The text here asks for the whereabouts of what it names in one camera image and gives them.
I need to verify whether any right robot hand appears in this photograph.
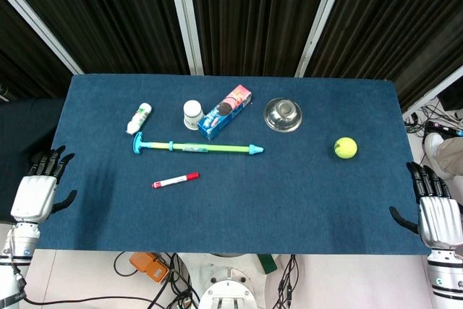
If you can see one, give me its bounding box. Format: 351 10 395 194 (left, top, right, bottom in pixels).
388 161 463 250

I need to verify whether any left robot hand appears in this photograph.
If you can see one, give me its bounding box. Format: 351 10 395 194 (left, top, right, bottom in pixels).
10 145 78 224

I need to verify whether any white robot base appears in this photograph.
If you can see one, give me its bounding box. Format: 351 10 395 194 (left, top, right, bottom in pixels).
180 253 276 309

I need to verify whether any red white marker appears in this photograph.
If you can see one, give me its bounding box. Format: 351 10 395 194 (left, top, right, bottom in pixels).
151 172 200 190

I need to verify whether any person's leg with shoe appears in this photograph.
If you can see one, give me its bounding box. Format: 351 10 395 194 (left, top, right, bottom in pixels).
423 132 463 180

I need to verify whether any yellow tennis ball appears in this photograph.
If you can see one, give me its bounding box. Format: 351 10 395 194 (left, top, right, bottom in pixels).
333 137 358 160

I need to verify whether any white plastic bottle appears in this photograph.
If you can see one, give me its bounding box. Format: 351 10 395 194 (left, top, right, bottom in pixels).
126 103 153 135

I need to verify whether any orange device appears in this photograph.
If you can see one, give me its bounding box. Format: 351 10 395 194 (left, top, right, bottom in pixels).
129 252 171 284

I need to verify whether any green and blue toy pump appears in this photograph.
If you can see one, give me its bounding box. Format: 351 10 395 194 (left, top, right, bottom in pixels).
132 131 265 157

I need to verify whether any small white jar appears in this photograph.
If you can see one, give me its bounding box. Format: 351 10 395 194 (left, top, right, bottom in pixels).
182 100 205 131

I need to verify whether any steel bowl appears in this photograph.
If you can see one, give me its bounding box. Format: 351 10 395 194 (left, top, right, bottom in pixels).
263 98 303 132

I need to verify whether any blue table cloth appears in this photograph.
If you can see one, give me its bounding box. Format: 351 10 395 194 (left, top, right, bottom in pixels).
33 73 432 256

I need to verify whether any blue cookie box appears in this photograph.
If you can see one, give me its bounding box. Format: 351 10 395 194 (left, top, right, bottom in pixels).
197 84 253 140

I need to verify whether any black curtain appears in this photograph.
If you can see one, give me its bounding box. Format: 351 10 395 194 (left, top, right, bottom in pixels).
0 0 463 111

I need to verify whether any cable bundle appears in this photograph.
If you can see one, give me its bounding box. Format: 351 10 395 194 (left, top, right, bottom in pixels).
403 101 463 138

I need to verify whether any black cable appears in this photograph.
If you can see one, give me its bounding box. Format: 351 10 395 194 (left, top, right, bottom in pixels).
21 251 189 309

